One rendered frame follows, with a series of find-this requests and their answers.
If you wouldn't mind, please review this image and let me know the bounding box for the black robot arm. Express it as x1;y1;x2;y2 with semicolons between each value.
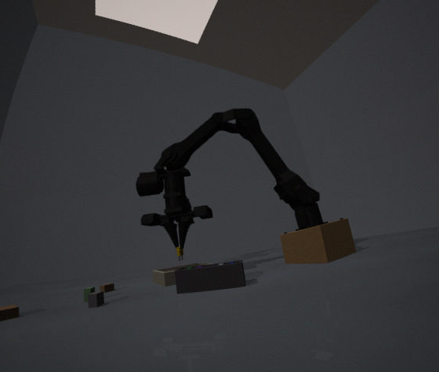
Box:
136;108;328;231

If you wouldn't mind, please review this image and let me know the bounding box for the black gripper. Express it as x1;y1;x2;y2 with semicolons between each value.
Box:
141;189;213;249

